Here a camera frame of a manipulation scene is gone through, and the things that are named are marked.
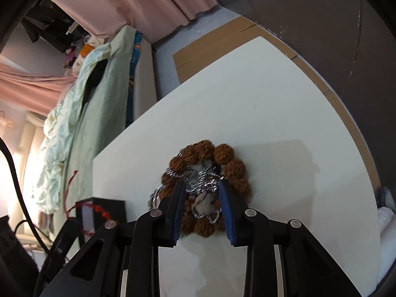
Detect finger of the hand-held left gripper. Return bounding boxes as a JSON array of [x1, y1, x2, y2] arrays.
[[40, 218, 82, 273]]

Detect light green duvet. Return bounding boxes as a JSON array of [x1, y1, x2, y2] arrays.
[[33, 25, 137, 215]]

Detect silver chain bracelet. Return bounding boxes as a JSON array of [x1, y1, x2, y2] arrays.
[[165, 159, 225, 225]]

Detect pile of stuffed toys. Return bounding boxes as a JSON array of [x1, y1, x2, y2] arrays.
[[62, 46, 81, 70]]

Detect flattened cardboard box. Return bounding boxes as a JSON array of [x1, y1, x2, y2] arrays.
[[172, 16, 382, 192]]

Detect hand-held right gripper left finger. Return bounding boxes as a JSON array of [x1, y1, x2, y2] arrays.
[[39, 181, 186, 297]]

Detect black jewelry box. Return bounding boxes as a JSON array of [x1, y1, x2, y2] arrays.
[[74, 197, 126, 245]]

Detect red string bracelet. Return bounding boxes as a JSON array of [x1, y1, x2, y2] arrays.
[[63, 170, 120, 237]]

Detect pink curtain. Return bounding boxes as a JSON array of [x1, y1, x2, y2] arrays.
[[43, 0, 221, 44], [0, 54, 79, 115]]

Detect brown seed bead bracelet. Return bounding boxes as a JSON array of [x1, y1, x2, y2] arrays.
[[161, 140, 252, 239]]

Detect bed with green sheet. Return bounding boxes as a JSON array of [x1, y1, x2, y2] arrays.
[[66, 77, 134, 199]]

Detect white cloth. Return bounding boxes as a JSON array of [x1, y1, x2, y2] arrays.
[[375, 207, 396, 286]]

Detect black cable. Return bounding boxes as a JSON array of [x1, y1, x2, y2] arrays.
[[0, 136, 53, 256]]

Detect white bed base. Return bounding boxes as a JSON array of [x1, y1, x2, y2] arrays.
[[132, 34, 160, 122]]

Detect hanging dark clothes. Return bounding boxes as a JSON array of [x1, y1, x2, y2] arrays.
[[21, 0, 89, 53]]

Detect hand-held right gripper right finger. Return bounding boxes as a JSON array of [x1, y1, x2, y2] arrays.
[[219, 181, 362, 297]]

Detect black cloth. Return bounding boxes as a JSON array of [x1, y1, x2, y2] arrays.
[[81, 60, 109, 109]]

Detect beige bed headboard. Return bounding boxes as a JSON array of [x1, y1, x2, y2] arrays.
[[0, 110, 48, 223]]

